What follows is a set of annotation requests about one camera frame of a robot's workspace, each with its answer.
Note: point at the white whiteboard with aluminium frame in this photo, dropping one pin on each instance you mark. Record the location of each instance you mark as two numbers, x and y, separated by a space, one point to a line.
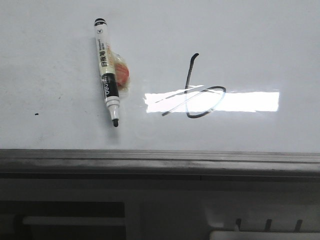
213 88

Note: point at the white marker tray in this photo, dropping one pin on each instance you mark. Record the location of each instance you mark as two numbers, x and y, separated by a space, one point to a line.
266 231

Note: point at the white black whiteboard marker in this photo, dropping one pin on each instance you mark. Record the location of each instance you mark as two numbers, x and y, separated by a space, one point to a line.
109 65

